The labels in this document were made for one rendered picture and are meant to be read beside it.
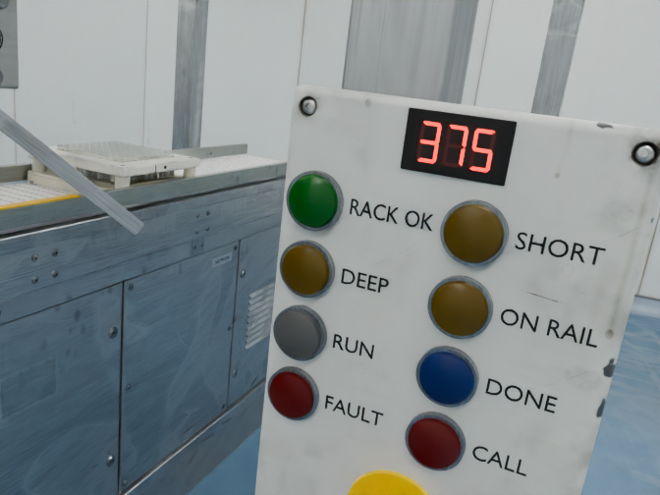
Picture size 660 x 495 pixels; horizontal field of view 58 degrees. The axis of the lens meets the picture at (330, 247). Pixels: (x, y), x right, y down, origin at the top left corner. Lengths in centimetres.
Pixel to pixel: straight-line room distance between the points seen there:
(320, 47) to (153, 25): 126
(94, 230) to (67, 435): 43
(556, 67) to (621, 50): 256
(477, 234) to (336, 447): 14
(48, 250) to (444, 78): 84
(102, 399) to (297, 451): 104
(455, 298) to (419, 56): 14
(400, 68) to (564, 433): 20
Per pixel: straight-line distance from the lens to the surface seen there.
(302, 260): 30
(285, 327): 32
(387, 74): 35
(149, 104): 473
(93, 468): 145
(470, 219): 27
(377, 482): 34
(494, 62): 396
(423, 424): 31
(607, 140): 27
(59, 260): 110
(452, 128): 28
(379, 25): 35
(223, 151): 191
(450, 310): 28
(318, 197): 29
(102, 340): 131
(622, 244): 28
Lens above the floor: 116
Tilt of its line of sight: 16 degrees down
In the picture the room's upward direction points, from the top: 7 degrees clockwise
